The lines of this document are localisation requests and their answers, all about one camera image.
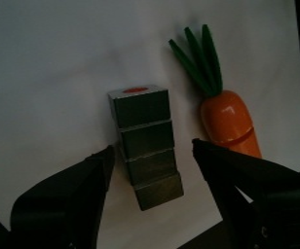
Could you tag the orange toy carrot green leaves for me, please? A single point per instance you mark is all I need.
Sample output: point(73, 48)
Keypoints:
point(228, 120)

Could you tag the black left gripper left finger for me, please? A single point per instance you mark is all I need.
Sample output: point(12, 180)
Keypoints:
point(67, 201)

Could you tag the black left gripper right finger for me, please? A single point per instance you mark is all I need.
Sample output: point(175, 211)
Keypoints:
point(262, 194)

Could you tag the dark green toy sushi roll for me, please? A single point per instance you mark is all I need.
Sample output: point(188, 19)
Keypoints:
point(147, 142)

